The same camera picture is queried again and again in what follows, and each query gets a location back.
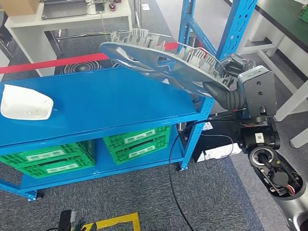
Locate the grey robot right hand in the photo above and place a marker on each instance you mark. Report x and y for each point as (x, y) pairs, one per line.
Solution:
(215, 92)

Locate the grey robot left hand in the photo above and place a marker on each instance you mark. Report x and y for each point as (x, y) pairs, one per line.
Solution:
(83, 225)

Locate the silver plastic hubcap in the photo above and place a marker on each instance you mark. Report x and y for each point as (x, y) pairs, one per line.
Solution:
(156, 60)

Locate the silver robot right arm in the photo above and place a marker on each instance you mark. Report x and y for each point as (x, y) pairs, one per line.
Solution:
(260, 138)

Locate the white workbench with green top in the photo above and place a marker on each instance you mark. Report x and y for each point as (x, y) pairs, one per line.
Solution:
(276, 16)

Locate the blue metal shelf rack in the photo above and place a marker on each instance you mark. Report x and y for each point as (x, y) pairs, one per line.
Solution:
(96, 102)

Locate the yellow tape square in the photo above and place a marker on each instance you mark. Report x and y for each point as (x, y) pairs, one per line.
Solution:
(115, 220)

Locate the black and white box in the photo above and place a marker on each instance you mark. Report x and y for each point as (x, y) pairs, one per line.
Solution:
(217, 143)

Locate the green plastic folding crate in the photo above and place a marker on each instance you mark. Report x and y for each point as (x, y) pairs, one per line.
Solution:
(47, 159)
(137, 145)

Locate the white paper sheet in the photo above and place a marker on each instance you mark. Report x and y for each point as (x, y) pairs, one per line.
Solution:
(145, 6)

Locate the white plastic mirror cover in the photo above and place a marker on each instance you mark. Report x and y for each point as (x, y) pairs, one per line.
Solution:
(24, 103)

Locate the dark computer mouse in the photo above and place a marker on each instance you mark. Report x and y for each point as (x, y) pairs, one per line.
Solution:
(112, 6)

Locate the red floor tape strip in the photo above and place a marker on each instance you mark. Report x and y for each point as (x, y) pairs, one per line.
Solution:
(60, 63)

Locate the black smartphone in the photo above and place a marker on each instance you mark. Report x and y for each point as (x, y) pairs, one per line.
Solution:
(100, 7)

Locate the grey open laptop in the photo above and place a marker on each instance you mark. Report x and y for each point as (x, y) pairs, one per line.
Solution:
(63, 9)

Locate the brown cardboard box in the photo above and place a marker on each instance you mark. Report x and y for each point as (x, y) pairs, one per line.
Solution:
(16, 6)

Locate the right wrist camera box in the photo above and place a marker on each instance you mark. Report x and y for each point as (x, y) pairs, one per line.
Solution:
(258, 92)

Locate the chrome metal frame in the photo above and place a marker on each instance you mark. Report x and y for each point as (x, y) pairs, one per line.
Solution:
(91, 33)

